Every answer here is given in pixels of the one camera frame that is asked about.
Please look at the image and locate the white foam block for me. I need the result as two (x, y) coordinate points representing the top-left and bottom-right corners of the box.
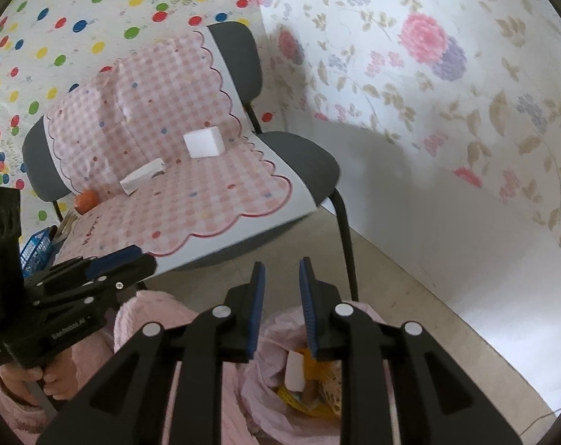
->
(284, 351), (305, 392)

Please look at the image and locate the grey chair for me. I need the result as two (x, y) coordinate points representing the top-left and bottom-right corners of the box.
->
(22, 116), (83, 224)
(206, 21), (360, 302)

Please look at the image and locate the person's left forearm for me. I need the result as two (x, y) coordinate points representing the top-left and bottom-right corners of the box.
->
(0, 368), (54, 445)

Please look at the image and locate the small white box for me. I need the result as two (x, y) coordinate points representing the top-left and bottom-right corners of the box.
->
(120, 158), (166, 194)

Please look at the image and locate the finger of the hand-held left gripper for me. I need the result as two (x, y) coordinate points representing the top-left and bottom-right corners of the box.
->
(33, 254), (157, 311)
(25, 245), (142, 290)

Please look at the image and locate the pink fleece clothing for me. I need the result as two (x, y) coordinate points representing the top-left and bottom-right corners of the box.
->
(53, 290), (272, 445)

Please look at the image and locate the orange-red round fruit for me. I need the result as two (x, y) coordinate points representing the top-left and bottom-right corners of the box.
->
(74, 190), (100, 215)

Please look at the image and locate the person's left hand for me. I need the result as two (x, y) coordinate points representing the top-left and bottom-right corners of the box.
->
(0, 360), (81, 404)

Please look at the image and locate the white foam cube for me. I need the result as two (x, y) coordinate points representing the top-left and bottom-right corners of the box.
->
(183, 126), (228, 158)

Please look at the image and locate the pink checked cloth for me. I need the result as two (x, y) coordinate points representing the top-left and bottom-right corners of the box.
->
(43, 28), (318, 272)

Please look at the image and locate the pink plastic bag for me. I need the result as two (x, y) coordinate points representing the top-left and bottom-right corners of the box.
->
(241, 301), (395, 445)

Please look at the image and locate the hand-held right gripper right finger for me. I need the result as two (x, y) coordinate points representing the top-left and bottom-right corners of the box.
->
(299, 257), (524, 445)

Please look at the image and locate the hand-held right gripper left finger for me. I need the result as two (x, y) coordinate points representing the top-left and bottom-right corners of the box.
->
(35, 262), (266, 445)

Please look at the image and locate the blue plastic basket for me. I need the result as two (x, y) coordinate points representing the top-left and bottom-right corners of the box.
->
(20, 227), (57, 280)

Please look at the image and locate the yellow snack wrapper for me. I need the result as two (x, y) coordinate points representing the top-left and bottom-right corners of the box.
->
(277, 387), (337, 417)

